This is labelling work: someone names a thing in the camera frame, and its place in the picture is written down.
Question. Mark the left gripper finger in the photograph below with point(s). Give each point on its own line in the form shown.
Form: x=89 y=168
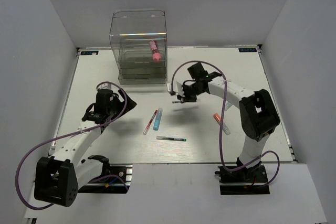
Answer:
x=126 y=104
x=105 y=129

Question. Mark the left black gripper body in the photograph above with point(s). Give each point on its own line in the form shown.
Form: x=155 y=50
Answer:
x=117 y=107

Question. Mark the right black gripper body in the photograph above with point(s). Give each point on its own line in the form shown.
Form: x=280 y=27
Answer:
x=192 y=88

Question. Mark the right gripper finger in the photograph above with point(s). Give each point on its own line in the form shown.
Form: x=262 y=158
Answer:
x=180 y=97
x=190 y=99

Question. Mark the red pen refill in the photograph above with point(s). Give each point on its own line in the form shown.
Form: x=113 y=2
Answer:
x=149 y=123

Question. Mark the blue highlighter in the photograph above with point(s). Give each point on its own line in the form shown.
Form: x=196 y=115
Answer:
x=157 y=119

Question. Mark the green pen refill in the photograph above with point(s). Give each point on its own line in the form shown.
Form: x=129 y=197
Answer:
x=165 y=138

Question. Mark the pink capped marker bottle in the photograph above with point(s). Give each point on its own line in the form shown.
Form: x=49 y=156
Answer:
x=156 y=56

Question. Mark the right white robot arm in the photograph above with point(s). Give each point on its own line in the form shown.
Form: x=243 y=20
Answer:
x=258 y=115

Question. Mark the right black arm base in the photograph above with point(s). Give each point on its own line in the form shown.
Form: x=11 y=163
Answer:
x=243 y=182

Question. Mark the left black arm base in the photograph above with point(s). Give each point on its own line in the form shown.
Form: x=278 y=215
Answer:
x=110 y=179

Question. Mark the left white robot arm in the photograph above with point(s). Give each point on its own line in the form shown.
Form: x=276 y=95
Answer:
x=59 y=177

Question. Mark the left blue corner label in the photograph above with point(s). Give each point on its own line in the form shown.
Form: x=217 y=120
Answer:
x=89 y=53

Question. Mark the blue corner label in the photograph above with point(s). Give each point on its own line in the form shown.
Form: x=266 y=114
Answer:
x=247 y=49
x=89 y=53

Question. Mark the clear acrylic drawer organizer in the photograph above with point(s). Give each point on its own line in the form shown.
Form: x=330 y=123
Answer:
x=130 y=33

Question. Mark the right blue corner label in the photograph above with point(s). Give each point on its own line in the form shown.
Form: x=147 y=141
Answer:
x=247 y=49

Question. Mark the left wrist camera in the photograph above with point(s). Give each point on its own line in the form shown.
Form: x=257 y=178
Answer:
x=104 y=86

